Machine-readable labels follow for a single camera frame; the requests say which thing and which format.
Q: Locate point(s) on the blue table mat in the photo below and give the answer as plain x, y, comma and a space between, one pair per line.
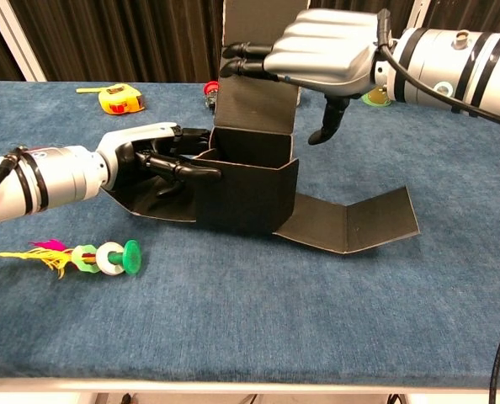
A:
275, 315

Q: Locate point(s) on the white partition frame post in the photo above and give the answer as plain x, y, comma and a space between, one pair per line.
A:
18, 42
422, 8

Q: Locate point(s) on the black paper box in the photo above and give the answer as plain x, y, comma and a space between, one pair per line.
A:
241, 198

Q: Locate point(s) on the green painted nesting doll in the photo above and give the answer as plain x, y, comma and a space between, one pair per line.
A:
376, 99

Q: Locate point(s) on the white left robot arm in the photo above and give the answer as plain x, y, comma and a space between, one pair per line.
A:
56, 177

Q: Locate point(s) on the yellow tape measure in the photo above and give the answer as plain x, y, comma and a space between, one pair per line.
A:
119, 101

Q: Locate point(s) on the feather shuttlecock with plastic rings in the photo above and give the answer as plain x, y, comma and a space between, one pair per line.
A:
109, 258

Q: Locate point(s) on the red emergency stop button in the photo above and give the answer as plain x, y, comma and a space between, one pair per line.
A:
211, 89

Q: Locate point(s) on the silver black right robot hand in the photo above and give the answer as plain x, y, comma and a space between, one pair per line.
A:
326, 50

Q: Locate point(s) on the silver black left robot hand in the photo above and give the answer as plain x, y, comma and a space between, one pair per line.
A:
128, 141

